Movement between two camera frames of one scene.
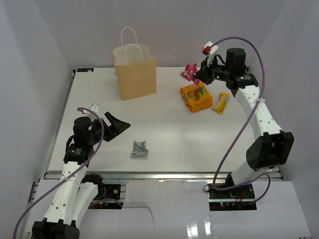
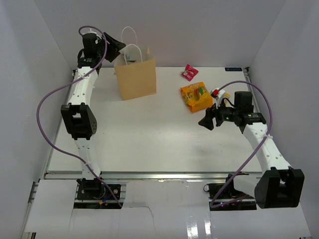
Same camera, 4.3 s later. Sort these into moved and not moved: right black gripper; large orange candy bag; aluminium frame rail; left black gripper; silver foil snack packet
Moved: silver foil snack packet; left black gripper; right black gripper
Not moved: large orange candy bag; aluminium frame rail
